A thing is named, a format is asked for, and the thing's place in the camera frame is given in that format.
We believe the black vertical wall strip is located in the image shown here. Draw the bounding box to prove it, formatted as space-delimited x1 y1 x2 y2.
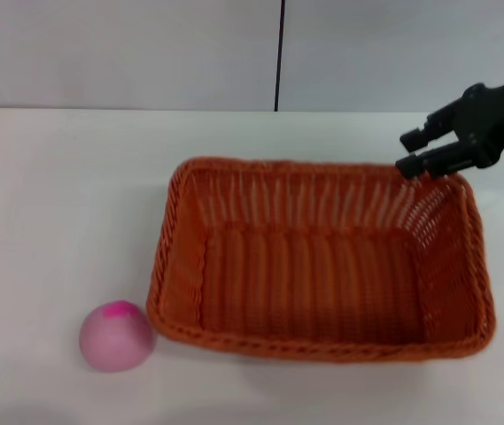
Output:
273 0 286 112

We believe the pink round peach toy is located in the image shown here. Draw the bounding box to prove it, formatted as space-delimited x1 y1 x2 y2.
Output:
78 299 155 374

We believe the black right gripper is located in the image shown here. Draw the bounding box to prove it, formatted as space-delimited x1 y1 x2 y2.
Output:
395 69 504 181

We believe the orange woven plastic basket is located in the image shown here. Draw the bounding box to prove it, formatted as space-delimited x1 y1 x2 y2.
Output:
145 156 498 365

